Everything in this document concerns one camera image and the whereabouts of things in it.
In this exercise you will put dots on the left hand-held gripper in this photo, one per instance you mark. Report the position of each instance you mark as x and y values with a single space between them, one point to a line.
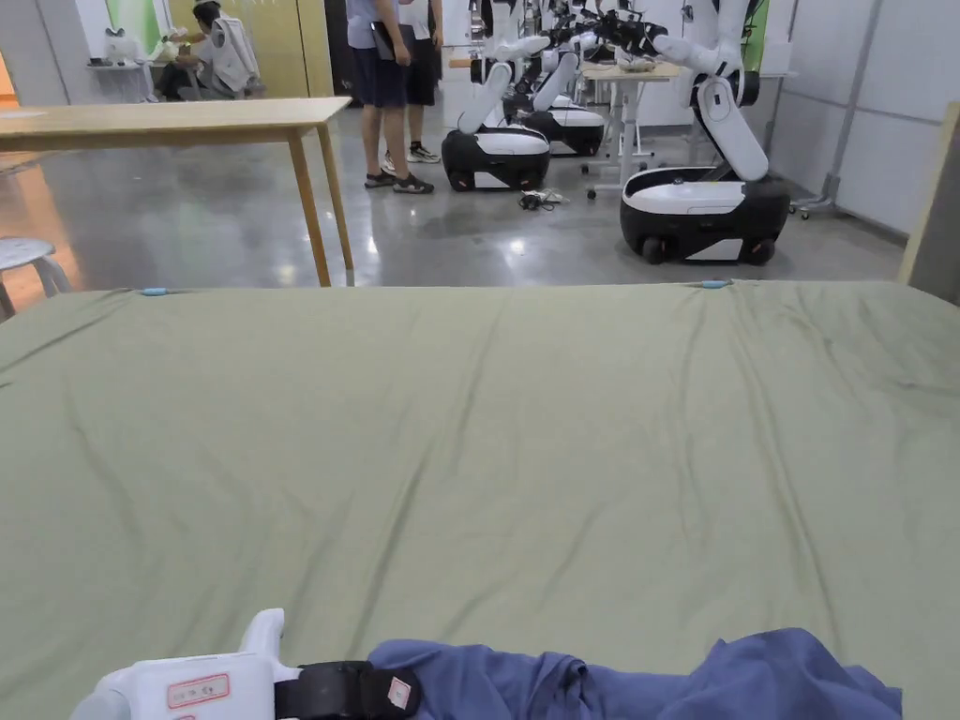
187 686

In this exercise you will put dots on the blue shirt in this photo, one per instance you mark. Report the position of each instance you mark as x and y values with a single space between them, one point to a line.
645 686

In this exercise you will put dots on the bed with pale green sheet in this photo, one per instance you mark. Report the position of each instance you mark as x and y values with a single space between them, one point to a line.
480 450

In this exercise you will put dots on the white and black wheeled robot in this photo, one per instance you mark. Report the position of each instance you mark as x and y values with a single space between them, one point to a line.
705 210
495 154
574 124

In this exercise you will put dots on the white-legged desk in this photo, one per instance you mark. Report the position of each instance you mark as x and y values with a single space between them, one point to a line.
630 75

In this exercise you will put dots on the wood-edged grey board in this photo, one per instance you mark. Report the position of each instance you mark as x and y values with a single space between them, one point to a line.
937 217

